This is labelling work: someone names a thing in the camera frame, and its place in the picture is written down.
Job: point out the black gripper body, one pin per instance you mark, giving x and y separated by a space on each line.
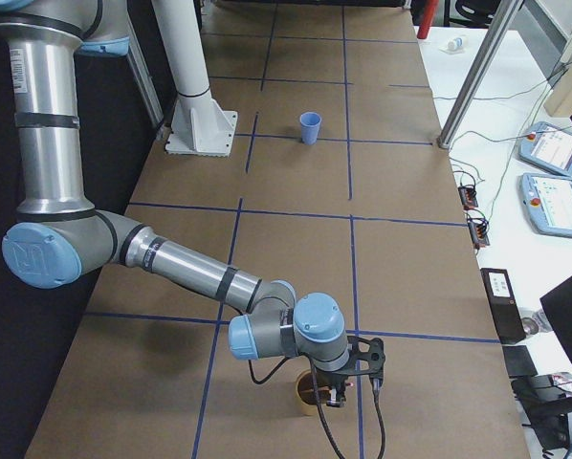
332 379

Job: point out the blue ribbed cup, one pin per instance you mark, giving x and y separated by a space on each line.
310 123

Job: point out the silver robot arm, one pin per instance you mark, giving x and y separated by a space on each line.
60 235

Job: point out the wooden bamboo cup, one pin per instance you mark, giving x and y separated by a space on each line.
304 392

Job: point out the black box with label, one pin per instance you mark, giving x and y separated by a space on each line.
503 305

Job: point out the orange connector board near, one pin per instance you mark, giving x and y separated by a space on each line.
478 228

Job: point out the orange connector board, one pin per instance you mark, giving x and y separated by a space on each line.
468 197
478 228

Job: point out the orange connector board far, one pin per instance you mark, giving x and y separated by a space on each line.
468 197

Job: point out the near teach pendant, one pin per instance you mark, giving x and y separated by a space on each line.
547 201

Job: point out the teach pendant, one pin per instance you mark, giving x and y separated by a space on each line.
548 147
547 201

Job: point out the far teach pendant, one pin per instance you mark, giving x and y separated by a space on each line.
548 147

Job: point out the white plastic bottle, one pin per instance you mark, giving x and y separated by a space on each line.
456 45

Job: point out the red cylinder bottle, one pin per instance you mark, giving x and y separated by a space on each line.
427 16

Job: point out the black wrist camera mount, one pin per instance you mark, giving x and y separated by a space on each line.
366 358

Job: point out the white pedestal column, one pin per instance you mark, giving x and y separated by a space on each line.
199 125

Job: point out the aluminium frame post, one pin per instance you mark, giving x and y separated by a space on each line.
506 12

